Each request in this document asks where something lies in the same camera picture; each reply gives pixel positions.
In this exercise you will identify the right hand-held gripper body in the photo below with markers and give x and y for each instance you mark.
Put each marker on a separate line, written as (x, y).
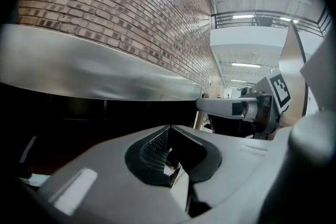
(278, 91)

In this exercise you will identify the white panel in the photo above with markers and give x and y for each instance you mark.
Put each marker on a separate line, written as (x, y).
(323, 73)

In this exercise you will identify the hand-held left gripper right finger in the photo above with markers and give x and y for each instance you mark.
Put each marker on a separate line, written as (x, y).
(236, 165)

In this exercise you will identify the fluorescent ceiling light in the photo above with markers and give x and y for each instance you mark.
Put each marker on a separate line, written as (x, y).
(239, 80)
(246, 65)

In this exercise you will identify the person's right forearm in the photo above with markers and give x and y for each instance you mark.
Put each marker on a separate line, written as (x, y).
(287, 122)

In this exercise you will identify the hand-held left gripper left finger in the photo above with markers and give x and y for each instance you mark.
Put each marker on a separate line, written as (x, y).
(105, 178)

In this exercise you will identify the stainless steel shelving cart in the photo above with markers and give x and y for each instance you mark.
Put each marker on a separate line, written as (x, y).
(92, 73)

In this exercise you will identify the beige panel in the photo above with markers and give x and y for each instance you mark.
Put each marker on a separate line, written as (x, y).
(291, 60)

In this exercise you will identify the black balcony railing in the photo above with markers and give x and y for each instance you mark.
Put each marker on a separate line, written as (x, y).
(262, 11)

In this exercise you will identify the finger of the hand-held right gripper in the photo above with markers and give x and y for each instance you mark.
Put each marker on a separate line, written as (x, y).
(218, 106)

